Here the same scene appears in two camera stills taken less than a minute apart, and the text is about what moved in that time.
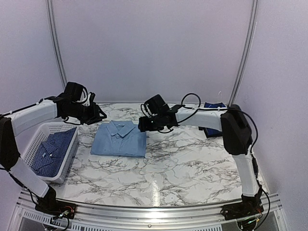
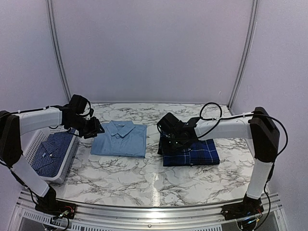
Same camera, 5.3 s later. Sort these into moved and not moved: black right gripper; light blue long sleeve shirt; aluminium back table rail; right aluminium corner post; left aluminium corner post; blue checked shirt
Moved: black right gripper
Not moved: aluminium back table rail; right aluminium corner post; light blue long sleeve shirt; left aluminium corner post; blue checked shirt
